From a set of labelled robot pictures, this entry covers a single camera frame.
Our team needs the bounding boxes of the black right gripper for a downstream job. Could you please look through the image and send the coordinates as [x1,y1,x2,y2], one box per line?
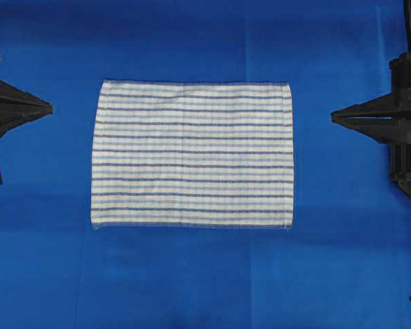
[331,52,411,182]

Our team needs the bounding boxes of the blue table cloth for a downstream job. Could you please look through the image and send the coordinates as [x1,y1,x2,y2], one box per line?
[0,1,411,328]

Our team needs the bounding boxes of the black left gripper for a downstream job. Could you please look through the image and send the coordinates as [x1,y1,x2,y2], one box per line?
[0,80,52,138]

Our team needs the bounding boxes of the blue white striped towel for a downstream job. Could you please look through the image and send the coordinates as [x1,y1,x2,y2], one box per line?
[90,80,295,228]

